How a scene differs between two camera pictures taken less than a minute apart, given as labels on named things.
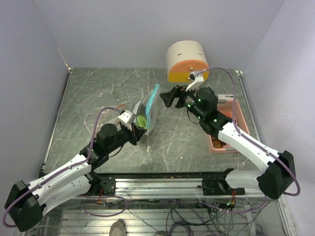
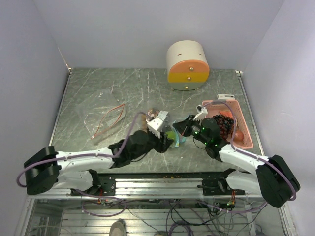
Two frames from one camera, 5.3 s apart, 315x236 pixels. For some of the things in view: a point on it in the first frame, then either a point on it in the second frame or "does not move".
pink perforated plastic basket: x=230 y=108 does not move
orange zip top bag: x=100 y=109 does not move
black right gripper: x=169 y=97 to x=184 y=126
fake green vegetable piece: x=141 y=122 to x=171 y=134
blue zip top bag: x=149 y=106 to x=172 y=132
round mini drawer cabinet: x=183 y=56 does not move
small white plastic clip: x=224 y=97 does not move
